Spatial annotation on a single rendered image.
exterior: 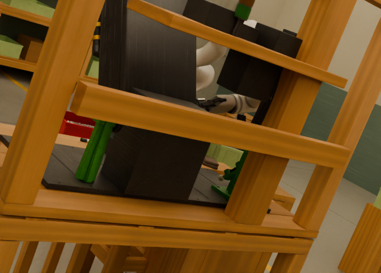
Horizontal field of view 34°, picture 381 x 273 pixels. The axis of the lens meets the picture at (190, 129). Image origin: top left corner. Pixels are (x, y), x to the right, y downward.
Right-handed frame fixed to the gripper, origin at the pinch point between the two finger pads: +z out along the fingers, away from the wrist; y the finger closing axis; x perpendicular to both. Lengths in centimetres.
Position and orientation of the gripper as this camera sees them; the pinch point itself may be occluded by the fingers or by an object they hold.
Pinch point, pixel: (200, 106)
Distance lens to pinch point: 255.0
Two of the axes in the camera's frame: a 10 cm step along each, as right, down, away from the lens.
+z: -8.0, 0.9, -5.9
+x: 3.1, 9.1, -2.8
